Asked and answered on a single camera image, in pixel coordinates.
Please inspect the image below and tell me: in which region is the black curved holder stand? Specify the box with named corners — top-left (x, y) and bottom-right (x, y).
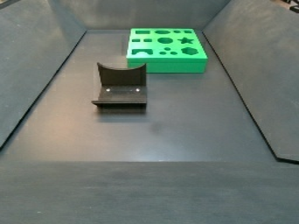
top-left (92, 63), bottom-right (147, 107)

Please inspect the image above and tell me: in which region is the green shape sorter box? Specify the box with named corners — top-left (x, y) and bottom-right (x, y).
top-left (126, 28), bottom-right (209, 74)

